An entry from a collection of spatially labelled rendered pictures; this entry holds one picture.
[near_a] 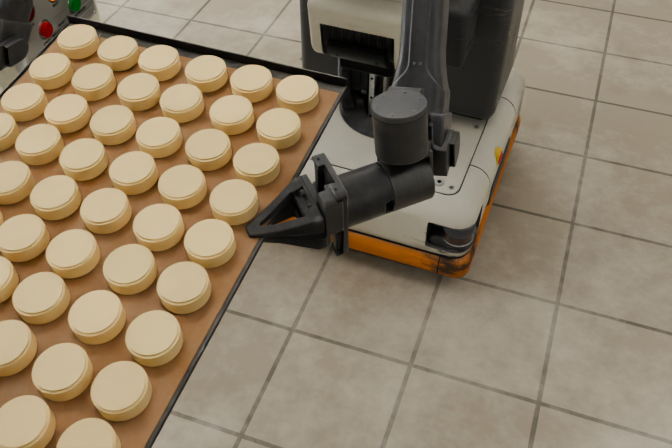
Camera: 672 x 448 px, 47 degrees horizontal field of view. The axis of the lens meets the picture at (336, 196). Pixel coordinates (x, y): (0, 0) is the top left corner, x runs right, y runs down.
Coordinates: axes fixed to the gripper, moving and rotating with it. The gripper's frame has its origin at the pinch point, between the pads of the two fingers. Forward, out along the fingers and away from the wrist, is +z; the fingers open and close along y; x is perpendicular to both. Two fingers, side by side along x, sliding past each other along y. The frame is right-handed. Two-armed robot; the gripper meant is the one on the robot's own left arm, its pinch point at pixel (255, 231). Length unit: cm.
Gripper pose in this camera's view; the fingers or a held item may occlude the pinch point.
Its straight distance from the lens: 80.1
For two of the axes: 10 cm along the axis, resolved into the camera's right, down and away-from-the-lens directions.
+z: -9.2, 3.1, -2.5
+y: 0.2, 6.5, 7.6
